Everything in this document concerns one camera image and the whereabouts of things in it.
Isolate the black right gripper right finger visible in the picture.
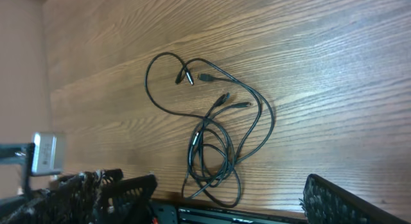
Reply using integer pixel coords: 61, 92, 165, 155
300, 174, 408, 224

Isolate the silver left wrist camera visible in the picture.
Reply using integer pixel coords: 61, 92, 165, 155
31, 132, 66, 177

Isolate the black cable bundle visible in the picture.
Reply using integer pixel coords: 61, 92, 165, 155
144, 51, 275, 209

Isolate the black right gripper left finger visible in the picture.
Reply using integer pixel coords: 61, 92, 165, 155
96, 175, 157, 224

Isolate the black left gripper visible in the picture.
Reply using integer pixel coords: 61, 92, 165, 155
1, 143, 123, 224

